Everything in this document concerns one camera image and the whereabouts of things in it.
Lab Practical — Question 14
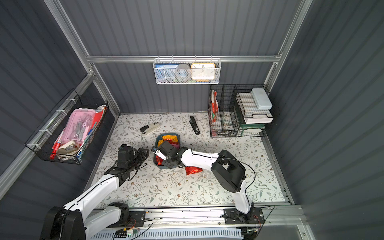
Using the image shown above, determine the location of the black wire side basket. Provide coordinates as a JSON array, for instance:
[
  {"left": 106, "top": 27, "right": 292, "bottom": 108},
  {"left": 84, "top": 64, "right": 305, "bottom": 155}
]
[{"left": 26, "top": 90, "right": 109, "bottom": 165}]

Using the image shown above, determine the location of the red marker pen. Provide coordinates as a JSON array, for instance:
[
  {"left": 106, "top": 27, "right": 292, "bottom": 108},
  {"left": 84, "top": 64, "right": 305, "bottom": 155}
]
[{"left": 50, "top": 142, "right": 61, "bottom": 160}]

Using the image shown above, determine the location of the pink pencil case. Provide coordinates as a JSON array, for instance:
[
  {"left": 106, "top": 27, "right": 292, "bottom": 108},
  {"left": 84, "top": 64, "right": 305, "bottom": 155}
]
[{"left": 61, "top": 109, "right": 96, "bottom": 144}]

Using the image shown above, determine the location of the white paper tray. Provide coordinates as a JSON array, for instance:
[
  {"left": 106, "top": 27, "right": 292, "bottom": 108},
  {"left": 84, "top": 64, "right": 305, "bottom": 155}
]
[{"left": 236, "top": 93, "right": 274, "bottom": 124}]

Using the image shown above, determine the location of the white flat box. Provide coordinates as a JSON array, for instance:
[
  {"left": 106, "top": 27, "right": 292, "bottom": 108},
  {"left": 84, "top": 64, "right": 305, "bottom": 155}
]
[{"left": 252, "top": 88, "right": 273, "bottom": 110}]

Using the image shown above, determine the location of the blue box in basket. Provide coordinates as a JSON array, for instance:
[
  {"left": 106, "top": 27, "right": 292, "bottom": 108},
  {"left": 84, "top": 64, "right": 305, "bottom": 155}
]
[{"left": 154, "top": 63, "right": 180, "bottom": 84}]

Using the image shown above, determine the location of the red tea bag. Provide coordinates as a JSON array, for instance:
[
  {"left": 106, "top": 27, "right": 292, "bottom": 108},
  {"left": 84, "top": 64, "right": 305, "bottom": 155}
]
[
  {"left": 185, "top": 167, "right": 203, "bottom": 176},
  {"left": 156, "top": 156, "right": 163, "bottom": 166}
]

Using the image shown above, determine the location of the yellow white alarm clock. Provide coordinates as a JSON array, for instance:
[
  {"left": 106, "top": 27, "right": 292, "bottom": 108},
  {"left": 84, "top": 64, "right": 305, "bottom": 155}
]
[{"left": 191, "top": 63, "right": 216, "bottom": 81}]

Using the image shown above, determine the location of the grey tape roll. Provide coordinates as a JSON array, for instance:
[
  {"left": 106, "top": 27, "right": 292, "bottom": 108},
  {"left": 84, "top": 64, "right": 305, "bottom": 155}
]
[{"left": 175, "top": 64, "right": 191, "bottom": 83}]

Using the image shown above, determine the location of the black wire desk organizer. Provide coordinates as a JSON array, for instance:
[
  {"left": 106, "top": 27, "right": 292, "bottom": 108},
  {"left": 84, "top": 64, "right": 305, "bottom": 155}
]
[{"left": 209, "top": 84, "right": 271, "bottom": 138}]

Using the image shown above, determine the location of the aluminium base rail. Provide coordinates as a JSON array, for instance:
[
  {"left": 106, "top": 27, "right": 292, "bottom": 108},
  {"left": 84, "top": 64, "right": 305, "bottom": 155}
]
[{"left": 59, "top": 203, "right": 307, "bottom": 240}]

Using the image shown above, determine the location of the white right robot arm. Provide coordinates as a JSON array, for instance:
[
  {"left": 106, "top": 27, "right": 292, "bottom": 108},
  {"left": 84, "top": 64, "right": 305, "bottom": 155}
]
[{"left": 152, "top": 142, "right": 253, "bottom": 215}]

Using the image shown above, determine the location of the beige tape dispenser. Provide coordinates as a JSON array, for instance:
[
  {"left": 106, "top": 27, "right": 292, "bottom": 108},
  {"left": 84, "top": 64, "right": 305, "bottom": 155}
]
[{"left": 57, "top": 141, "right": 80, "bottom": 156}]

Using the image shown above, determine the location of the white and black stapler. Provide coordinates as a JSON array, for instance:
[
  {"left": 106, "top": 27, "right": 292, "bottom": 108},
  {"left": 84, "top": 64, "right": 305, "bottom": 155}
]
[{"left": 140, "top": 123, "right": 160, "bottom": 135}]

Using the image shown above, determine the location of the yellow tea bag in box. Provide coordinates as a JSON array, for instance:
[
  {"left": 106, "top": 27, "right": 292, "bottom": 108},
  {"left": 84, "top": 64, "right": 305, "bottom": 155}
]
[{"left": 157, "top": 135, "right": 179, "bottom": 147}]

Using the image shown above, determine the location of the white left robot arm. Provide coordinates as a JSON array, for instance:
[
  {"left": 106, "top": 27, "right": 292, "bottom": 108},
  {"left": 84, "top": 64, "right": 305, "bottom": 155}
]
[{"left": 40, "top": 144, "right": 150, "bottom": 240}]

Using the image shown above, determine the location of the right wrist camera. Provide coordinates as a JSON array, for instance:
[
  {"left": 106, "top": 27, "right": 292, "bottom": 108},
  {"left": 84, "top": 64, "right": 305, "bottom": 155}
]
[{"left": 151, "top": 146, "right": 167, "bottom": 160}]

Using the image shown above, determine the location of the white wire wall basket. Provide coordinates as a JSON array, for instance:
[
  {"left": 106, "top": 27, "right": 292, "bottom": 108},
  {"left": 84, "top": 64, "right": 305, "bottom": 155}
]
[{"left": 153, "top": 59, "right": 222, "bottom": 85}]

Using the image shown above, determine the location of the teal plastic storage box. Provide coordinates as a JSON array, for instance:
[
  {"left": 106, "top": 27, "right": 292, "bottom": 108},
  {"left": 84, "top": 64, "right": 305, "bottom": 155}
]
[{"left": 151, "top": 133, "right": 181, "bottom": 169}]

